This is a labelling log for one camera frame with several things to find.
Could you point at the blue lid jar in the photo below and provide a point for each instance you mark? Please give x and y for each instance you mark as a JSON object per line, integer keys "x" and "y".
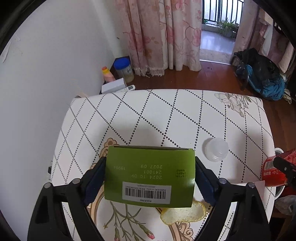
{"x": 124, "y": 69}

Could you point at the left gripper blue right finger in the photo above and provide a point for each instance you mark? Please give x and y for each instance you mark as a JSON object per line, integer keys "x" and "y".
{"x": 207, "y": 182}

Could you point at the black balcony railing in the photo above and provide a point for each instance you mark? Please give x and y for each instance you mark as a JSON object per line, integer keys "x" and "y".
{"x": 215, "y": 11}

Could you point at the green cardboard box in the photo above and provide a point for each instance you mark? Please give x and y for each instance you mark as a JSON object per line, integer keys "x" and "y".
{"x": 150, "y": 176}

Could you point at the orange cap bottle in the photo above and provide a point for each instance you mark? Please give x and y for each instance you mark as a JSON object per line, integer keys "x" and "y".
{"x": 107, "y": 75}

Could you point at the pink floral curtain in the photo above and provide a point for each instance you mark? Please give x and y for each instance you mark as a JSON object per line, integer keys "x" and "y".
{"x": 162, "y": 34}

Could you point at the white diamond pattern tablecloth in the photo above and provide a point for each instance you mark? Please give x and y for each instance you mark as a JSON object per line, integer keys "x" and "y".
{"x": 167, "y": 119}

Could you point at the white flat box on floor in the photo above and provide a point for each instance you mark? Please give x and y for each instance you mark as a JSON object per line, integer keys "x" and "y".
{"x": 113, "y": 86}

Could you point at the clear plastic cup lid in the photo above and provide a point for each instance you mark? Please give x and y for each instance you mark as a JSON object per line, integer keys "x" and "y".
{"x": 215, "y": 149}

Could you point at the blue clothes pile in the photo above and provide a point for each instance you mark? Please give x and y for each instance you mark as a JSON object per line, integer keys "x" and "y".
{"x": 259, "y": 72}

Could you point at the red cola can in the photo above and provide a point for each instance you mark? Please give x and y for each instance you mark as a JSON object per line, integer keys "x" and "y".
{"x": 272, "y": 176}

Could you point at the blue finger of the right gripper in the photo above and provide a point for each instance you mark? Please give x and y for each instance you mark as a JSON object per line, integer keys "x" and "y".
{"x": 287, "y": 168}

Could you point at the potted green plant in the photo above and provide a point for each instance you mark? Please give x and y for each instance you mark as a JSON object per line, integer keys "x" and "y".
{"x": 228, "y": 28}

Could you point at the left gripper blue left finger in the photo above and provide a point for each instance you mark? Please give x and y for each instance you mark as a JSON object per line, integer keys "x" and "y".
{"x": 92, "y": 181}

